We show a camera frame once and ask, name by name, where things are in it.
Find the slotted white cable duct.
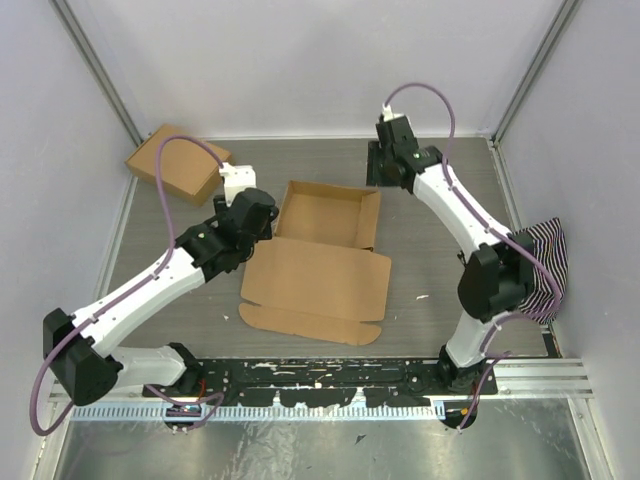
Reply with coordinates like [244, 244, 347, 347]
[71, 401, 445, 422]

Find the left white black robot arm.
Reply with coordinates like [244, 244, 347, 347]
[43, 188, 279, 406]

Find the folded brown cardboard box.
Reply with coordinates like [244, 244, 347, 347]
[125, 124, 222, 207]

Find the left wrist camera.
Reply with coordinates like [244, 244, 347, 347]
[219, 162, 257, 206]

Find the aluminium front rail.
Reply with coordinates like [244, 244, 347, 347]
[48, 357, 595, 401]

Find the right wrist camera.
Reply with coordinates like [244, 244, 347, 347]
[376, 104, 417, 148]

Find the brown cardboard box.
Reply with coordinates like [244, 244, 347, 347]
[239, 181, 392, 346]
[125, 124, 222, 207]

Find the striped purple white cloth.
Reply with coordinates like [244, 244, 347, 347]
[518, 217, 569, 325]

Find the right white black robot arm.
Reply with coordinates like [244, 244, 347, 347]
[366, 140, 534, 395]

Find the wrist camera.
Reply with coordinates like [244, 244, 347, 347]
[376, 104, 417, 148]
[219, 162, 257, 206]

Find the left aluminium corner post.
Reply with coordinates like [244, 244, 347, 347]
[49, 0, 147, 147]

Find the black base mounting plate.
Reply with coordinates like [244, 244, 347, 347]
[159, 357, 485, 408]

